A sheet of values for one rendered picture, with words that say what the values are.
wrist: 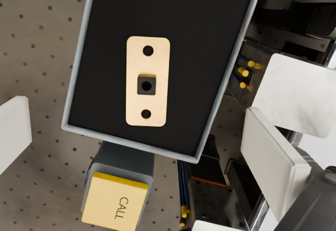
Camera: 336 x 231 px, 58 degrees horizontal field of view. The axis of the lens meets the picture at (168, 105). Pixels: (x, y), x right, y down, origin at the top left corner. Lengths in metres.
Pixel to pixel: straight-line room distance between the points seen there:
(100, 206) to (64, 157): 0.54
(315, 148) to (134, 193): 0.32
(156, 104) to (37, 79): 0.56
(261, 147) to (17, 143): 0.13
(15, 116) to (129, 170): 0.19
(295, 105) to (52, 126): 0.63
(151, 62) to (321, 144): 0.35
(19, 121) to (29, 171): 0.75
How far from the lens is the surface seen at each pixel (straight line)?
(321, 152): 0.55
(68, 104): 0.30
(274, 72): 0.35
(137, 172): 0.34
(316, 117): 0.39
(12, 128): 0.18
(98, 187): 0.34
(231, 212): 0.54
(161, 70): 0.28
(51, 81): 0.81
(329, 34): 0.39
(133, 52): 0.28
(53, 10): 0.78
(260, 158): 0.16
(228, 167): 0.85
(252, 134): 0.17
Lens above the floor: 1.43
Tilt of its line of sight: 72 degrees down
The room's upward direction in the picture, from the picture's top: 178 degrees clockwise
